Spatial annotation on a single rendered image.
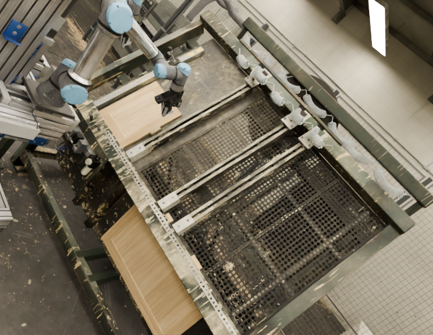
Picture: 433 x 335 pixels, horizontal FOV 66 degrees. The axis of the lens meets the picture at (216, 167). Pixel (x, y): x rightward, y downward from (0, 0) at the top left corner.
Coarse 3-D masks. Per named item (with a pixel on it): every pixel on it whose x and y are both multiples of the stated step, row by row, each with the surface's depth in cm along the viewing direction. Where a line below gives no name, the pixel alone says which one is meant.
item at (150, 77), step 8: (184, 56) 260; (192, 56) 260; (176, 64) 257; (152, 72) 254; (136, 80) 251; (144, 80) 251; (152, 80) 255; (120, 88) 248; (128, 88) 248; (136, 88) 252; (104, 96) 245; (112, 96) 245; (120, 96) 248; (96, 104) 242; (104, 104) 245
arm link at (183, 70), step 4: (180, 64) 177; (184, 64) 179; (180, 68) 177; (184, 68) 177; (188, 68) 178; (180, 72) 178; (184, 72) 178; (188, 72) 179; (180, 76) 179; (184, 76) 180; (188, 76) 182; (176, 80) 182; (180, 80) 181; (184, 80) 182; (176, 84) 183; (180, 84) 183; (184, 84) 185
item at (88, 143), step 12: (84, 120) 235; (72, 132) 224; (84, 132) 234; (60, 144) 228; (72, 144) 224; (84, 144) 221; (96, 144) 228; (84, 156) 231; (96, 156) 218; (84, 168) 222; (96, 168) 225
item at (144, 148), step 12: (252, 72) 234; (252, 84) 238; (228, 96) 240; (240, 96) 243; (204, 108) 235; (216, 108) 236; (192, 120) 231; (204, 120) 238; (168, 132) 230; (180, 132) 232; (144, 144) 224; (156, 144) 226; (132, 156) 220
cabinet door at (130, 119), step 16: (128, 96) 247; (144, 96) 247; (112, 112) 242; (128, 112) 242; (144, 112) 241; (160, 112) 241; (176, 112) 240; (112, 128) 236; (128, 128) 236; (144, 128) 235; (128, 144) 230
